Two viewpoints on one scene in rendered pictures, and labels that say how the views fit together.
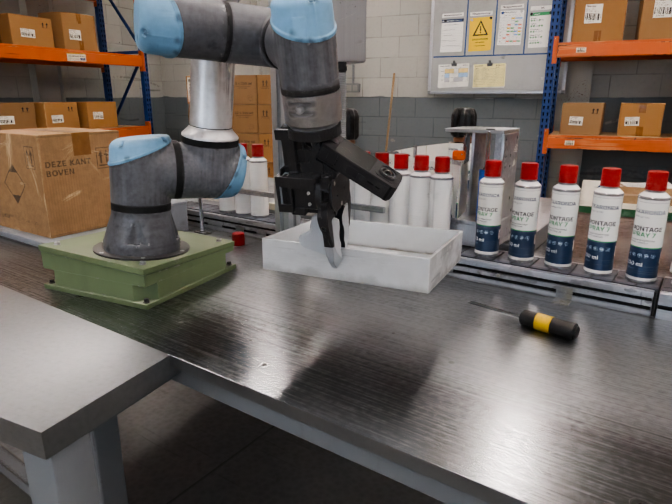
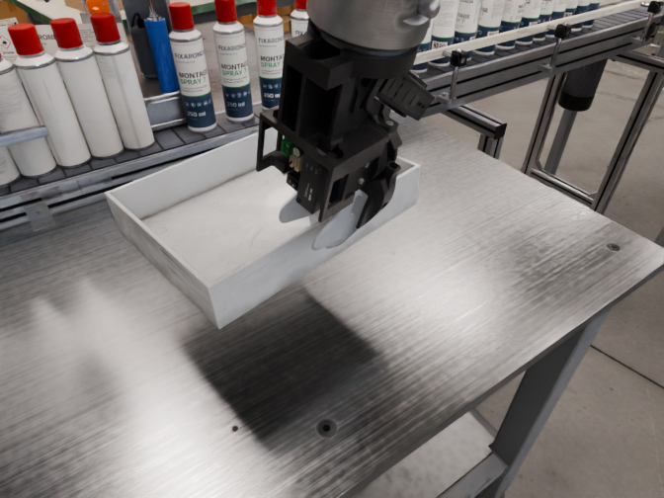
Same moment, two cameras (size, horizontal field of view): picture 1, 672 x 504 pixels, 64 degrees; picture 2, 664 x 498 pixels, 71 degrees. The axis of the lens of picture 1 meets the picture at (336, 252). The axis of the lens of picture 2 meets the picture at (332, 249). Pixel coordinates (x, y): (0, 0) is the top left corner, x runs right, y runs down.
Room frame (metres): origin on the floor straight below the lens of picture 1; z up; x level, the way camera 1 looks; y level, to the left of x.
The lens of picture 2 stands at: (0.63, 0.32, 1.26)
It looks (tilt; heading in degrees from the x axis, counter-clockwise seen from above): 40 degrees down; 291
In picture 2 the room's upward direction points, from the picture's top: straight up
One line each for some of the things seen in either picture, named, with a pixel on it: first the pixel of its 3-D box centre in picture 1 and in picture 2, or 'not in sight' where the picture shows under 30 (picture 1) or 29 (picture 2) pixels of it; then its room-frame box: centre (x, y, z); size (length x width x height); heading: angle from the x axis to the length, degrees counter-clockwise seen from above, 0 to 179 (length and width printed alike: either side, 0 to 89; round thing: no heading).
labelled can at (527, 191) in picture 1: (525, 212); (232, 62); (1.09, -0.39, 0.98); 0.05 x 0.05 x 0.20
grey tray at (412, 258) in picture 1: (365, 249); (269, 198); (0.84, -0.05, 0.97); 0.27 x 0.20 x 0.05; 65
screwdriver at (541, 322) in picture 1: (519, 316); not in sight; (0.87, -0.32, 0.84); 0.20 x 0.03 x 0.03; 47
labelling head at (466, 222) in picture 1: (477, 186); (132, 45); (1.24, -0.33, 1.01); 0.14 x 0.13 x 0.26; 55
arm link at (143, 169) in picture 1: (144, 168); not in sight; (1.08, 0.39, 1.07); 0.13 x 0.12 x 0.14; 117
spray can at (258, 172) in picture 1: (258, 180); not in sight; (1.52, 0.22, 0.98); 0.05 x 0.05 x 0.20
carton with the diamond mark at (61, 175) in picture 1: (56, 178); not in sight; (1.55, 0.81, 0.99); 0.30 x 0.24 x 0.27; 56
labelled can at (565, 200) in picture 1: (563, 216); (271, 54); (1.04, -0.45, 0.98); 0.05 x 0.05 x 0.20
